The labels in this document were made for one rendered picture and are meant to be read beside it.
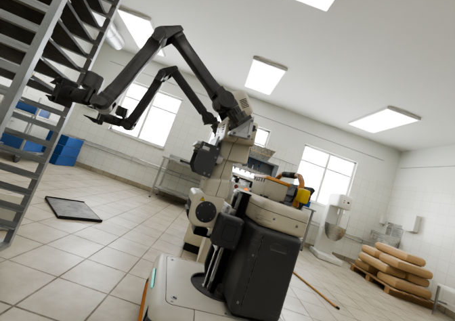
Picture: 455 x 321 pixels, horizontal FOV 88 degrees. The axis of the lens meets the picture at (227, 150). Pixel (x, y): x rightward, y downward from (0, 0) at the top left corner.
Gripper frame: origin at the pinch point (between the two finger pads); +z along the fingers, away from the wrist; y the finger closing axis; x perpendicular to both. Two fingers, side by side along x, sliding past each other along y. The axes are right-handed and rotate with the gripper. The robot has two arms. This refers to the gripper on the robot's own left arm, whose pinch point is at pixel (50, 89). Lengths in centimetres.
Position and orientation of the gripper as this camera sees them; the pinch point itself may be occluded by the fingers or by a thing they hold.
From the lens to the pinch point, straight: 119.3
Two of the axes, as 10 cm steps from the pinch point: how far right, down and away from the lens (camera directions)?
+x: -2.5, -1.7, -9.5
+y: 2.7, -9.6, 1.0
